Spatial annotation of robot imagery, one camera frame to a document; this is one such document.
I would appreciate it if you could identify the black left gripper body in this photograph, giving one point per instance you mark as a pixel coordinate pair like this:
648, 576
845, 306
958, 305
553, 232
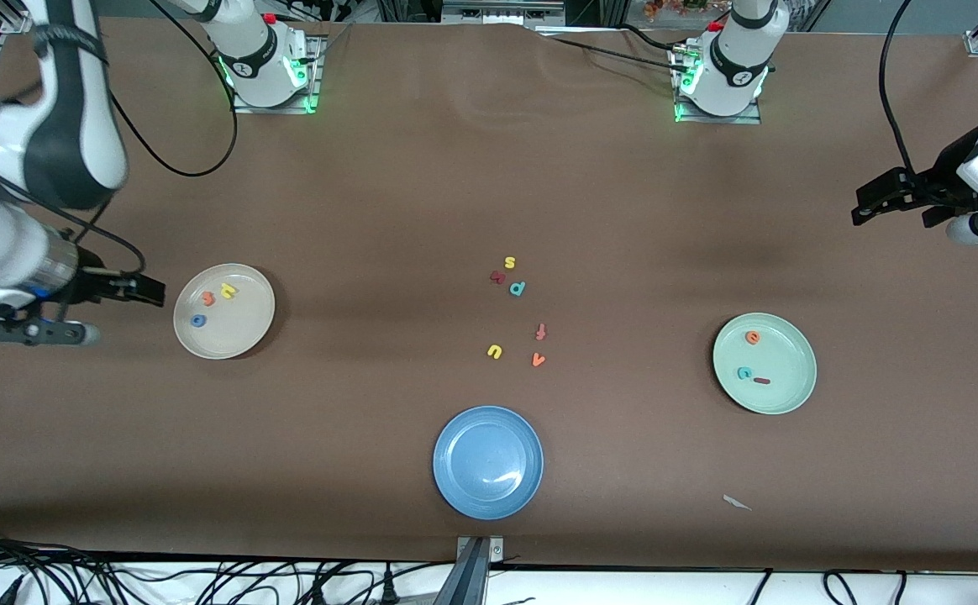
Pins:
945, 178

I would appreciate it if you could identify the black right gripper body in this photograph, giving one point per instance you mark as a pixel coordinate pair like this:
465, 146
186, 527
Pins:
88, 286

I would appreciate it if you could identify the yellow foam letter h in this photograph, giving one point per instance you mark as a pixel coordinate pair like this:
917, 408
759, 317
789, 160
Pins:
228, 291

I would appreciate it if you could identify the beige plate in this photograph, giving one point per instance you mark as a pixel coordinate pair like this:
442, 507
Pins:
241, 328

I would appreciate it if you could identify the light green plate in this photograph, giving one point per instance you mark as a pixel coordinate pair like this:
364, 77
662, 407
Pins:
779, 370

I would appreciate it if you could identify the orange decoration cluster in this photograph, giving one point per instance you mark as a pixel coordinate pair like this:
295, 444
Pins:
665, 8

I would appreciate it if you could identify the small white paper scrap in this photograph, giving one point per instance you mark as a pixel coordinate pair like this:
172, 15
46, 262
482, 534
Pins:
735, 502

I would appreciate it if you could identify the black power plug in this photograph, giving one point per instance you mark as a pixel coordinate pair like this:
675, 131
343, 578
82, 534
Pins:
318, 593
388, 588

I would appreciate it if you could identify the brown paper table cover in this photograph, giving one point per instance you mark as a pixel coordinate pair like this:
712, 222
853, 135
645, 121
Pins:
489, 168

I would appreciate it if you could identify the teal foam letter p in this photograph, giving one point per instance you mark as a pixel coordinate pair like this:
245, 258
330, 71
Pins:
516, 289

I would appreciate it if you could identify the blue plate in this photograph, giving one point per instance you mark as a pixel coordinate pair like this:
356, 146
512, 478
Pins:
487, 462

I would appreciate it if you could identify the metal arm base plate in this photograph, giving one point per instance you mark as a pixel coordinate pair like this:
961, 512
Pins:
707, 120
314, 84

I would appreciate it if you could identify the aluminium frame bar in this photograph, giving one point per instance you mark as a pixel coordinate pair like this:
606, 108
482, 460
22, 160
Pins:
497, 13

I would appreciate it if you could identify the dark camera post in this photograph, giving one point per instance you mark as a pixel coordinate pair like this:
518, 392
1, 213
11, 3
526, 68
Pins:
464, 584

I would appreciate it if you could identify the small metal bracket plate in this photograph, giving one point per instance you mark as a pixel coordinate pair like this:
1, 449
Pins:
497, 550

